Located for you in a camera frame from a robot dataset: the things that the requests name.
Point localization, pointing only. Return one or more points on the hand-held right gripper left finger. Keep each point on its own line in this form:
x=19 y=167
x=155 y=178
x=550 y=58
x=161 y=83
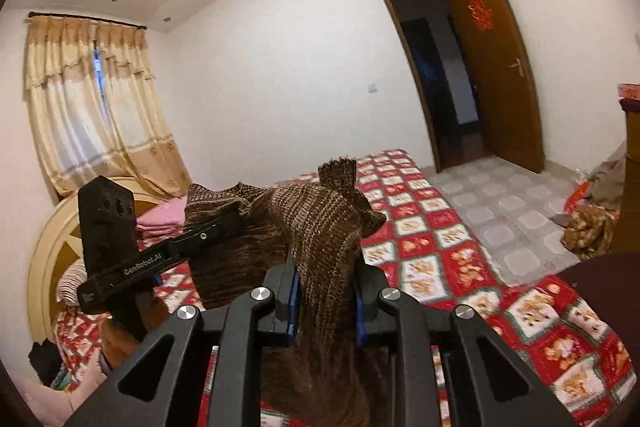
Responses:
x=293 y=304

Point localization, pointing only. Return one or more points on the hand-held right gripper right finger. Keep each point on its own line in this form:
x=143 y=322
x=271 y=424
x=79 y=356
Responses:
x=358 y=312

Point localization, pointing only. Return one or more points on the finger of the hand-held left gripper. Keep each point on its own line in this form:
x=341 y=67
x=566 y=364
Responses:
x=210 y=232

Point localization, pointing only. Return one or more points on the brown knit sweater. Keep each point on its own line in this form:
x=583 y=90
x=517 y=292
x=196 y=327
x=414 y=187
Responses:
x=320 y=217

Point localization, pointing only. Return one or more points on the person's left forearm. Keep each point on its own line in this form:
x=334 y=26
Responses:
x=55 y=402

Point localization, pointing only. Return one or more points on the person's left hand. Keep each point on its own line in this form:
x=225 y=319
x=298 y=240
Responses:
x=120 y=344

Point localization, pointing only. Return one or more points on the pink folded blanket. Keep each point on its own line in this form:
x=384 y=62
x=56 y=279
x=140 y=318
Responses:
x=162 y=217

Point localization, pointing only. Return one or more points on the striped pillow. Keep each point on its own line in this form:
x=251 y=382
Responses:
x=72 y=282

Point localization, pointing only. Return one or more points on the beige wooden headboard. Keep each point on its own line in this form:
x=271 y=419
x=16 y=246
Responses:
x=50 y=247

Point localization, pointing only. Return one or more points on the yellow patterned curtain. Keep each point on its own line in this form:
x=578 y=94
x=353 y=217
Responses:
x=80 y=107

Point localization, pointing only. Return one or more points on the dark cloth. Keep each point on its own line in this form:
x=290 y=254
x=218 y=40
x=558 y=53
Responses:
x=44 y=359

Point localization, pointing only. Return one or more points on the red printed bed sheet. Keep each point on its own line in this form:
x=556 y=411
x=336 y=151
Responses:
x=550 y=332

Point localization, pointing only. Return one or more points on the dark curtain rod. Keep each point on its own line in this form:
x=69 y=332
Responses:
x=85 y=18

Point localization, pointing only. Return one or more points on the brown floral cloth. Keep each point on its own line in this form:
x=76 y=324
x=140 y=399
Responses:
x=590 y=227

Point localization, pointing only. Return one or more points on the red plastic bag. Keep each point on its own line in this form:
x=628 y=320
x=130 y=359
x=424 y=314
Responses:
x=578 y=198

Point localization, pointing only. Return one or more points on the dark brown round table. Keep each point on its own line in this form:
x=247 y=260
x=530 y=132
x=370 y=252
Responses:
x=605 y=287

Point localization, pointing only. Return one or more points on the brown wooden door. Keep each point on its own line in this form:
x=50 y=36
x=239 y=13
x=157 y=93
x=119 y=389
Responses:
x=500 y=72

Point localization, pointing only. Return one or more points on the plain brown cloth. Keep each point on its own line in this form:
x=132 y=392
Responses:
x=609 y=177

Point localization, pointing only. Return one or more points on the wooden cabinet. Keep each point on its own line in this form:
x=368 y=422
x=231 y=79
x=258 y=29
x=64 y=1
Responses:
x=630 y=167

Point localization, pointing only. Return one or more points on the red paper door decoration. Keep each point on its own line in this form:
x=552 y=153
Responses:
x=478 y=13

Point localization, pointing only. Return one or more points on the red box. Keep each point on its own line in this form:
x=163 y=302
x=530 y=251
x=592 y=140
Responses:
x=630 y=90

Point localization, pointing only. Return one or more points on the white wall switch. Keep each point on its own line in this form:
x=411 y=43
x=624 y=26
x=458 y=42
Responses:
x=371 y=87

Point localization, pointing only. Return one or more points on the brown door frame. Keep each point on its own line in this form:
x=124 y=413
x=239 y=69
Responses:
x=400 y=57

